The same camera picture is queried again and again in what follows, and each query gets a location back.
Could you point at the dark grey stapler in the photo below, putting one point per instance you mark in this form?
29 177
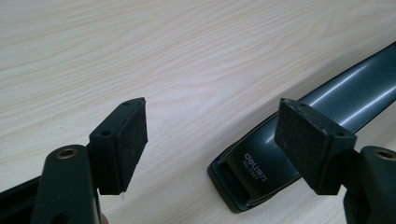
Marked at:
261 165

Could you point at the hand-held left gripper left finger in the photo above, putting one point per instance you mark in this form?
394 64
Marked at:
121 149

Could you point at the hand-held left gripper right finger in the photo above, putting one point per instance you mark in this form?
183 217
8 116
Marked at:
308 146

